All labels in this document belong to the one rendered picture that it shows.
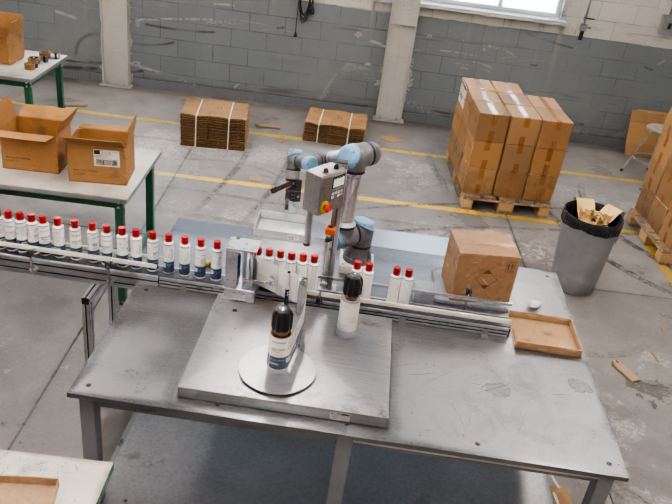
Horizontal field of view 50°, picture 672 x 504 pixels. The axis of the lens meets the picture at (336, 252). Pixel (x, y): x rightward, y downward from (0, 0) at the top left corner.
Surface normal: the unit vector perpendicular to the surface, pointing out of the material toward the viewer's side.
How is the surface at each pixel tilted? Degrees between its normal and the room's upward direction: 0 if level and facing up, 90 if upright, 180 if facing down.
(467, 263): 90
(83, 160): 91
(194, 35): 90
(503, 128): 90
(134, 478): 0
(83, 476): 0
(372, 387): 0
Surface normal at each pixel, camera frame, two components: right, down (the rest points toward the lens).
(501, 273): 0.04, 0.49
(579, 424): 0.11, -0.87
